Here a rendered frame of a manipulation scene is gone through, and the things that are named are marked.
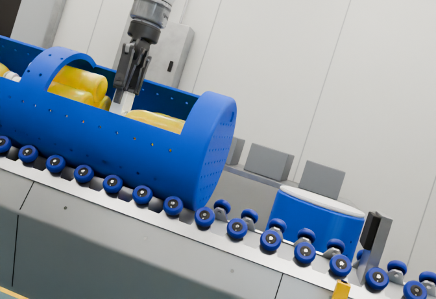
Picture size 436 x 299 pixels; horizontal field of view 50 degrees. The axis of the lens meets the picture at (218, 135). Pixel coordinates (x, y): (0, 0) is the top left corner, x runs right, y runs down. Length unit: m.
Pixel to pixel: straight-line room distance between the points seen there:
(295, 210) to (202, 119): 0.53
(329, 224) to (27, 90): 0.89
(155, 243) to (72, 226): 0.19
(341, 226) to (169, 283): 0.59
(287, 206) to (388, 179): 3.03
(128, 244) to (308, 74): 3.53
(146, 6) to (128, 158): 0.35
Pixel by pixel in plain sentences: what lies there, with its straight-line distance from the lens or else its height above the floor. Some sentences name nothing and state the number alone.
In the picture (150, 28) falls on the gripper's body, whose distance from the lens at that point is 1.13.
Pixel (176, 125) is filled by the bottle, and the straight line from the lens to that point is 1.08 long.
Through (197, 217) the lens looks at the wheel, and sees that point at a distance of 1.03.
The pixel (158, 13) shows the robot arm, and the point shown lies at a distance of 1.13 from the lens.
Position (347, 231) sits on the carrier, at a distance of 1.46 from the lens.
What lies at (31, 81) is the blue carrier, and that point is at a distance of 1.17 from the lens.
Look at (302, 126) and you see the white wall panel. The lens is 4.37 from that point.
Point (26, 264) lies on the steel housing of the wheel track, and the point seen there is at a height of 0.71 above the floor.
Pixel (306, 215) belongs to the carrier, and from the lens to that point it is 1.42.
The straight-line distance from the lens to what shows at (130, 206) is 1.08.
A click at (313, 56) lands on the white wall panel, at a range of 4.45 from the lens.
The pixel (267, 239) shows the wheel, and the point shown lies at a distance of 1.02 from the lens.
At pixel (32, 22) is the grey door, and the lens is 5.24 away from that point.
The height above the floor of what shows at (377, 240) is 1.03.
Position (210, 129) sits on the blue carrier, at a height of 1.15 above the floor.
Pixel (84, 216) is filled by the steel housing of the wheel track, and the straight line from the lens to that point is 1.11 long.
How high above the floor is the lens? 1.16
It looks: 1 degrees down
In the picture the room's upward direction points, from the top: 17 degrees clockwise
